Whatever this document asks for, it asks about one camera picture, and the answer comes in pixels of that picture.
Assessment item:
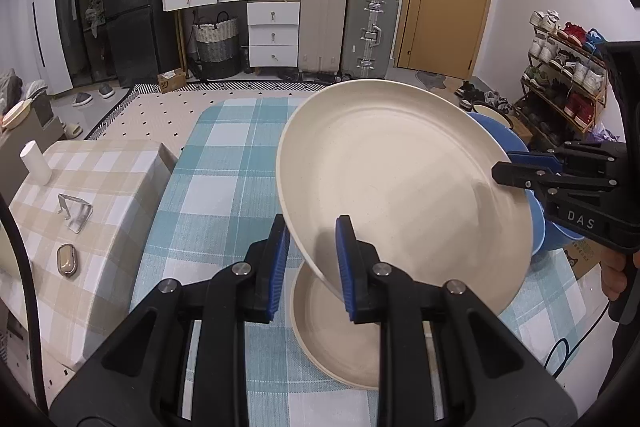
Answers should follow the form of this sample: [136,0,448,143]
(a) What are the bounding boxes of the bent metal stand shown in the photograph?
[57,193,94,234]

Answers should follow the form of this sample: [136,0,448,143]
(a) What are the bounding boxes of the beige checked cloth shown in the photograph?
[0,139,178,373]

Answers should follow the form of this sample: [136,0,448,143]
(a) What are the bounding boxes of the woven laundry basket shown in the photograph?
[192,12,242,80]

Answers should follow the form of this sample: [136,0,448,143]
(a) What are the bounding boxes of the cat print cardboard box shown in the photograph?
[562,239,608,280]

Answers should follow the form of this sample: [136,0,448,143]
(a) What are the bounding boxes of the white cylinder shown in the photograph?
[20,141,51,185]

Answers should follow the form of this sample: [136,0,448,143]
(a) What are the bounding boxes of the beige suitcase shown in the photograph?
[298,0,348,75]

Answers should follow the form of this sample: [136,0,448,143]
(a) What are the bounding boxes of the pile of grey clothes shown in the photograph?
[0,69,23,108]

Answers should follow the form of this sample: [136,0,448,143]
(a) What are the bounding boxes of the blue bowl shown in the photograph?
[542,217,585,254]
[467,112,547,258]

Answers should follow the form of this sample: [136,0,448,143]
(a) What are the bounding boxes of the blue checked tablecloth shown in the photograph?
[127,97,608,427]

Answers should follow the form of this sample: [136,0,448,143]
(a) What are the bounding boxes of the black cable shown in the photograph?
[542,302,613,375]
[0,192,52,413]

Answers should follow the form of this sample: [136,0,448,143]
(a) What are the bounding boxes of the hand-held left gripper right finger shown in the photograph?
[335,215,578,427]

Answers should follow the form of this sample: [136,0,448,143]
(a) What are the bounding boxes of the person's right hand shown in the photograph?
[600,251,640,303]

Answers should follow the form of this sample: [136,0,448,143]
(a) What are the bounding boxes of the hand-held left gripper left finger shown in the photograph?
[50,213,292,427]

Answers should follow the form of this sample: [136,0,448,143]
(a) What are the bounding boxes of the beige basin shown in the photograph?
[0,101,33,128]

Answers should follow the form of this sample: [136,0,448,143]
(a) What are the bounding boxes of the grey door mat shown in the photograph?
[415,71,451,92]

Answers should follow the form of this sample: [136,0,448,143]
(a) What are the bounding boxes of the cream plate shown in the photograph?
[291,264,383,390]
[276,79,535,315]

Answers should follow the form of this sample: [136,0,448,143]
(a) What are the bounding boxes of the labelled flat cardboard box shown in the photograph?
[157,69,187,94]

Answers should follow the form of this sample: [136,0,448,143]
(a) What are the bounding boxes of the wooden shoe rack with shoes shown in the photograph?
[520,9,608,142]

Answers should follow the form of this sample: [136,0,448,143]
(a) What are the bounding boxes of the black sandals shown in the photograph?
[454,81,486,110]

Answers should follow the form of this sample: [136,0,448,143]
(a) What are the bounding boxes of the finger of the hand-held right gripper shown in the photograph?
[507,141,627,174]
[491,161,622,204]

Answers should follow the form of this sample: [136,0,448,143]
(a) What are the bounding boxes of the silver suitcase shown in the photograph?
[341,0,401,80]

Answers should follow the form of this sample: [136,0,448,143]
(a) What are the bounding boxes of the white drawer desk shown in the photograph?
[160,0,301,68]

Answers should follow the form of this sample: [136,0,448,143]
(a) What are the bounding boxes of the oval metal tin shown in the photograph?
[56,244,78,277]

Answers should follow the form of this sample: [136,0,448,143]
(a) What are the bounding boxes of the white wardrobe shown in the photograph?
[10,0,73,95]

